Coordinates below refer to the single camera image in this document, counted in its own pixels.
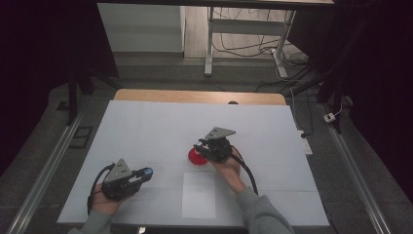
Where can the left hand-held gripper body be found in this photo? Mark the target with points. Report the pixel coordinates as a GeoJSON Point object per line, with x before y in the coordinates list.
{"type": "Point", "coordinates": [118, 187]}

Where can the black stand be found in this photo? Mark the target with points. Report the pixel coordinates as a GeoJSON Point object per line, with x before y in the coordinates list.
{"type": "Point", "coordinates": [332, 81]}
{"type": "Point", "coordinates": [73, 97]}

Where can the small white adapter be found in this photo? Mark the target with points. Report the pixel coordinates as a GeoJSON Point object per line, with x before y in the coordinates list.
{"type": "Point", "coordinates": [329, 117]}

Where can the white power strip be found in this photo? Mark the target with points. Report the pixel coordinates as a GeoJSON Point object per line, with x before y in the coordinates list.
{"type": "Point", "coordinates": [306, 144]}

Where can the dark table grommet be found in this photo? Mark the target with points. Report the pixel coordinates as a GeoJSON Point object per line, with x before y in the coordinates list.
{"type": "Point", "coordinates": [232, 103]}

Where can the person's right hand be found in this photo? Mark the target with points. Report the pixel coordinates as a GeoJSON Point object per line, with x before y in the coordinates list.
{"type": "Point", "coordinates": [230, 172]}

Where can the metal floor rail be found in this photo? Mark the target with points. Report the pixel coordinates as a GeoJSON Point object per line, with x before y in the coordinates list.
{"type": "Point", "coordinates": [42, 175]}
{"type": "Point", "coordinates": [357, 175]}

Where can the round red ink pad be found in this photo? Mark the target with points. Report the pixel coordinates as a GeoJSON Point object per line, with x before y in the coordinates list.
{"type": "Point", "coordinates": [197, 160]}

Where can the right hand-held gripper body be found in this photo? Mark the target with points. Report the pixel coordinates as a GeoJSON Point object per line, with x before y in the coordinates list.
{"type": "Point", "coordinates": [219, 148]}

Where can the white desk frame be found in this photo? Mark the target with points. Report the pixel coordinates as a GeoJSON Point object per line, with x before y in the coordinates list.
{"type": "Point", "coordinates": [246, 27]}

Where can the white table cover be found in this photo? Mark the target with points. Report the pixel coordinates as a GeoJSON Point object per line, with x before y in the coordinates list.
{"type": "Point", "coordinates": [162, 126]}

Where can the person's left hand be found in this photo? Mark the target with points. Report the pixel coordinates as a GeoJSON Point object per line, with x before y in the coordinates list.
{"type": "Point", "coordinates": [105, 204]}

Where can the white paper sheet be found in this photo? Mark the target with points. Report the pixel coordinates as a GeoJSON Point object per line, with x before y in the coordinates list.
{"type": "Point", "coordinates": [198, 198]}

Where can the white cabinet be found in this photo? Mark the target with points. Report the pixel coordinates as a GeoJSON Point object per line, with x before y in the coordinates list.
{"type": "Point", "coordinates": [141, 29]}

